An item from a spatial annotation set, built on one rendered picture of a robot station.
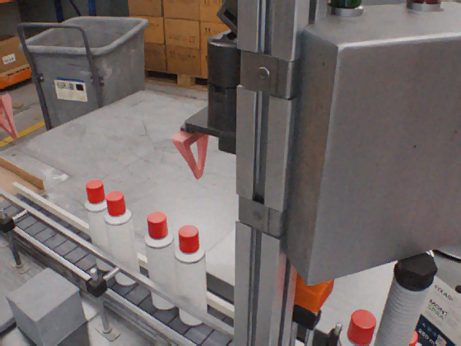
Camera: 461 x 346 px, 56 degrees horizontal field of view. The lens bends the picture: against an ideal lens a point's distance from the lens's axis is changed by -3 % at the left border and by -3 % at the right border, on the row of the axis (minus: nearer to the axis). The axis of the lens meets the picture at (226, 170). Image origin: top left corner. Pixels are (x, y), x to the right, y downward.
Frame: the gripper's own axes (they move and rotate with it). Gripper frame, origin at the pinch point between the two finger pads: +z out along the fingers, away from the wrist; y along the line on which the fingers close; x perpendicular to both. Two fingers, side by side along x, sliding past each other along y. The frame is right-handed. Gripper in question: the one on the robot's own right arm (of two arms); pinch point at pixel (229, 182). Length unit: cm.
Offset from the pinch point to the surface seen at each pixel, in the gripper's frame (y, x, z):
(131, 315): 19.3, 3.1, 35.3
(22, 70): 345, -215, 105
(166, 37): 221, -283, 74
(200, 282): 5.4, -0.4, 22.1
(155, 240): 13.8, 0.1, 16.3
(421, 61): -22.2, 16.4, -25.2
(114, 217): 24.3, -1.2, 16.4
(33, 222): 57, -5, 33
